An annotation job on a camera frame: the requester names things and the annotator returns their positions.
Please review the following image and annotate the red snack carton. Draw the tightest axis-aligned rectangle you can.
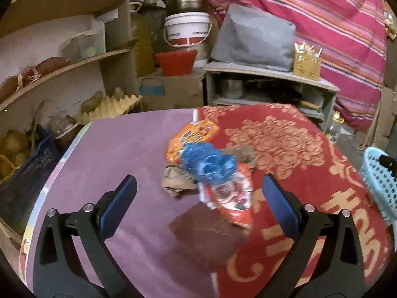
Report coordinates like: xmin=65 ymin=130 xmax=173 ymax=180
xmin=198 ymin=163 xmax=253 ymax=230

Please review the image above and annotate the brown paper scrap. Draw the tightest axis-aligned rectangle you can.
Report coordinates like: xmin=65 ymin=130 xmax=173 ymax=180
xmin=221 ymin=145 xmax=256 ymax=170

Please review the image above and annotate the brown paper ball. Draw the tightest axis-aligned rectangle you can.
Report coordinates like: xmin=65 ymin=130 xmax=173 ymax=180
xmin=161 ymin=165 xmax=199 ymax=198

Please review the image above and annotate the blue plastic wrapper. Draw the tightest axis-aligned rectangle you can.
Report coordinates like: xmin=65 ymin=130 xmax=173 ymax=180
xmin=180 ymin=143 xmax=238 ymax=185

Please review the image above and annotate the orange snack wrapper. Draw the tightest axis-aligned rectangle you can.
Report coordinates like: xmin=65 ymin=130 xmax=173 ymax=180
xmin=165 ymin=120 xmax=220 ymax=163

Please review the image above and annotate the dark blue plastic crate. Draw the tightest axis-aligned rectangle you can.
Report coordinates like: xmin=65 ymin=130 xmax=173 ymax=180
xmin=1 ymin=125 xmax=61 ymax=235

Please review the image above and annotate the light blue plastic basket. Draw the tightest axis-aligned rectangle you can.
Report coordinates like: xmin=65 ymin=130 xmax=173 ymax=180
xmin=359 ymin=147 xmax=397 ymax=226

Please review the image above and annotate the purple table mat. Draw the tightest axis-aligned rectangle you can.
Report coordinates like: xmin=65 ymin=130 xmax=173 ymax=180
xmin=26 ymin=109 xmax=215 ymax=297

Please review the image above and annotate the red gold patterned cloth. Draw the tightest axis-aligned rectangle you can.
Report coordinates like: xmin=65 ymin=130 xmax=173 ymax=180
xmin=198 ymin=104 xmax=394 ymax=297

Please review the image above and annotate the oil bottle yellow label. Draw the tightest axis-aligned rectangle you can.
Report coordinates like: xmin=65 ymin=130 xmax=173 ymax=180
xmin=326 ymin=111 xmax=344 ymax=144

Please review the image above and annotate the yellow egg tray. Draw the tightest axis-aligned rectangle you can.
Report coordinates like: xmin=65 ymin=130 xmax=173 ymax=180
xmin=75 ymin=95 xmax=143 ymax=125

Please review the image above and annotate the cardboard box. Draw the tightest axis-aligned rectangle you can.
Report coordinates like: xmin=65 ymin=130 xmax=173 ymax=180
xmin=139 ymin=75 xmax=204 ymax=111

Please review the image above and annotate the yellow utensil holder box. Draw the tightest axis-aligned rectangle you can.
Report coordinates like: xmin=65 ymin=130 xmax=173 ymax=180
xmin=293 ymin=41 xmax=322 ymax=81

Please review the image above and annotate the grey low shelf table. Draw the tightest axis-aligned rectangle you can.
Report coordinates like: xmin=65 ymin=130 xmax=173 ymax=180
xmin=204 ymin=61 xmax=340 ymax=131

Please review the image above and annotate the clear plastic container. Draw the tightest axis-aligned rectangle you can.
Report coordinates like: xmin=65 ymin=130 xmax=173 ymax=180
xmin=59 ymin=30 xmax=106 ymax=63

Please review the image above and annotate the red plastic basket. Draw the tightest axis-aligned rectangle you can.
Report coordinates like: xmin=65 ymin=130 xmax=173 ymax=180
xmin=154 ymin=50 xmax=197 ymax=77

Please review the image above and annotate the striped pink curtain cloth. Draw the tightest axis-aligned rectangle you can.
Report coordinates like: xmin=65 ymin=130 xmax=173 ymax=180
xmin=207 ymin=0 xmax=387 ymax=131

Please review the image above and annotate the grey fabric cover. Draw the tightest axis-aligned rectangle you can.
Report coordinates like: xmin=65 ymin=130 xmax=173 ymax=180
xmin=211 ymin=3 xmax=296 ymax=72

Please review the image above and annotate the yellow oil jug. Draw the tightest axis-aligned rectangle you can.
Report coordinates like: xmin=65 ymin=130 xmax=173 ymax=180
xmin=130 ymin=1 xmax=155 ymax=77

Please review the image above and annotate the white plastic bucket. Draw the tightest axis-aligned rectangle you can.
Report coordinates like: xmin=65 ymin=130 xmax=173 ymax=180
xmin=163 ymin=11 xmax=212 ymax=48

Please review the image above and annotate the wooden wall shelf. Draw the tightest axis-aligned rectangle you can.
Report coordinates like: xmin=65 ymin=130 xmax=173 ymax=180
xmin=1 ymin=0 xmax=139 ymax=133

